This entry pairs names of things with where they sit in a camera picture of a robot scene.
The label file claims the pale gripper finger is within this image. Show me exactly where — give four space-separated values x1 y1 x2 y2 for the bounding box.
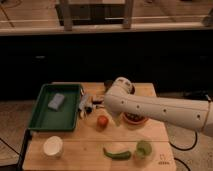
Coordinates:
112 116 122 126

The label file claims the red apple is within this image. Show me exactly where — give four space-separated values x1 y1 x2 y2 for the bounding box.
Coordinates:
97 115 109 128

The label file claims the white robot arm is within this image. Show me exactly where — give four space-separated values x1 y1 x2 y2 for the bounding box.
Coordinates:
104 77 213 137

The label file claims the dark small cup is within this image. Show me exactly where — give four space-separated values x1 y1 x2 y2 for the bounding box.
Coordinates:
104 80 113 91

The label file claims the green plastic cup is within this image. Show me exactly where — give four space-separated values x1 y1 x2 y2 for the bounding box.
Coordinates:
135 140 152 159

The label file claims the white paper cup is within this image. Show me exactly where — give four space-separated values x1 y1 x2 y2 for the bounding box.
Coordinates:
43 136 63 158

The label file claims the terracotta bowl with fruit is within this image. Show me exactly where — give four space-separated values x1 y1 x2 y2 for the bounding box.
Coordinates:
122 113 148 125

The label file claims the wooden block with black strip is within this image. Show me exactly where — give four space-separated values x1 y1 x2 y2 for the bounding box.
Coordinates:
92 95 104 104

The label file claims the green chili pepper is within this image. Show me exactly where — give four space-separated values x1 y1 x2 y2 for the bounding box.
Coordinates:
103 149 131 160

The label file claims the small toy figure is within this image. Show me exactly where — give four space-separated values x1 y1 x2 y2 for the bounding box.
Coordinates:
79 94 93 119

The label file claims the green plastic tray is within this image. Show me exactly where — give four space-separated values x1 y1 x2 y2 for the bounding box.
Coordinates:
28 84 81 131

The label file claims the blue grey sponge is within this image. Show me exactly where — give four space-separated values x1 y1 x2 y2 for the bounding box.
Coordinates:
48 93 65 110

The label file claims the black cable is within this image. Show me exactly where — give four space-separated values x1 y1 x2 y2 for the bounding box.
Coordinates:
168 131 199 152

